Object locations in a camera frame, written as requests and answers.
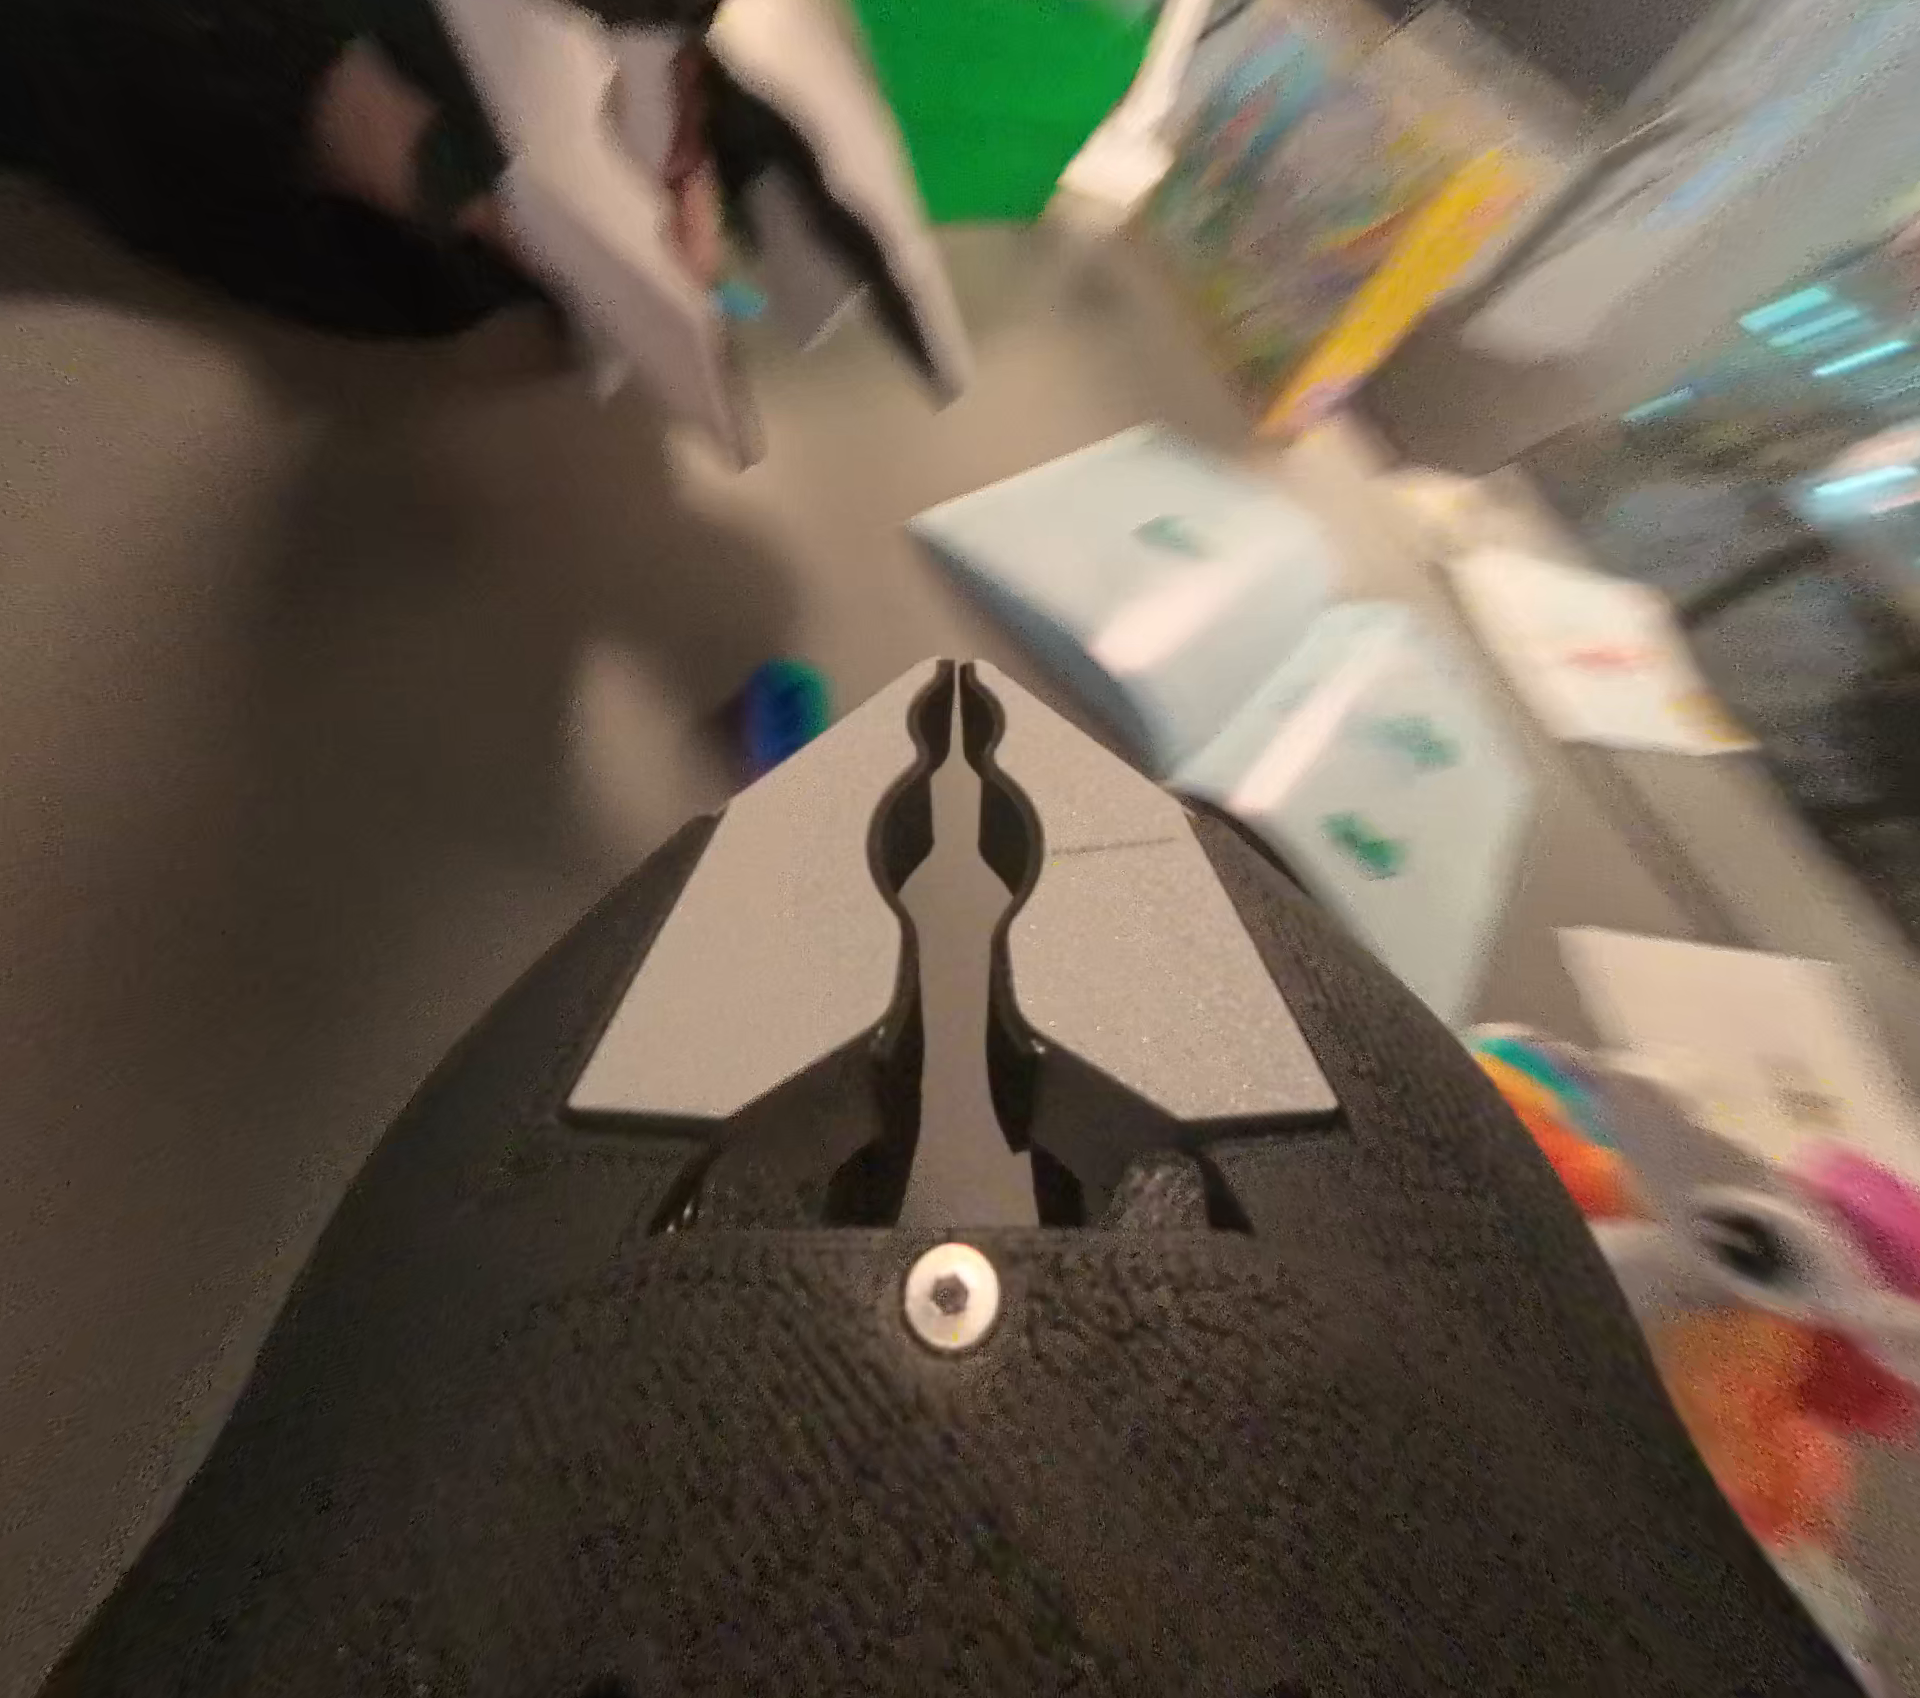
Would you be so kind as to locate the green board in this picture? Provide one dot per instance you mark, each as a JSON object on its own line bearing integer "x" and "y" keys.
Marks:
{"x": 960, "y": 2}

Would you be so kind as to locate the white printed paper sheet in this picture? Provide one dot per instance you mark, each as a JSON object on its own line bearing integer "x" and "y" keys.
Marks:
{"x": 1591, "y": 649}

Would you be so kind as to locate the white stand post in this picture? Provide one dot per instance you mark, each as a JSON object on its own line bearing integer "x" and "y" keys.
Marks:
{"x": 1184, "y": 33}

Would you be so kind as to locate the white tissue pack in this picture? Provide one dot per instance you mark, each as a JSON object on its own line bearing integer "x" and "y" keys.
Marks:
{"x": 1124, "y": 573}
{"x": 1365, "y": 799}

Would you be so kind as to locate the colourful lego box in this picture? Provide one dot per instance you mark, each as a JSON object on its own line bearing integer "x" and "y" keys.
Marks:
{"x": 1351, "y": 212}

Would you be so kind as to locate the small light blue lego piece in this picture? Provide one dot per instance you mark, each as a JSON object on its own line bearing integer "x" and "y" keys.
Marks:
{"x": 736, "y": 303}

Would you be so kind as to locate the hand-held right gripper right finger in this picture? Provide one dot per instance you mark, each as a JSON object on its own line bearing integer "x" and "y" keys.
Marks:
{"x": 1154, "y": 962}

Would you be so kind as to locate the person's left hand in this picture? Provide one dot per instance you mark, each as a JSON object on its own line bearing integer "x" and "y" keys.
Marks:
{"x": 374, "y": 138}

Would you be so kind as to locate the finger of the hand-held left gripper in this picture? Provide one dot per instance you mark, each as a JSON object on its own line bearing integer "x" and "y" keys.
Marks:
{"x": 631, "y": 229}
{"x": 840, "y": 122}

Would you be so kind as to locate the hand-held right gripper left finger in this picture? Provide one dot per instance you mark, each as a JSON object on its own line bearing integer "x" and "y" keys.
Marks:
{"x": 751, "y": 949}

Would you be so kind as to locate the blue and green lego build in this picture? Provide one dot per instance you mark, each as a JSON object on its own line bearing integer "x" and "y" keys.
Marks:
{"x": 780, "y": 717}

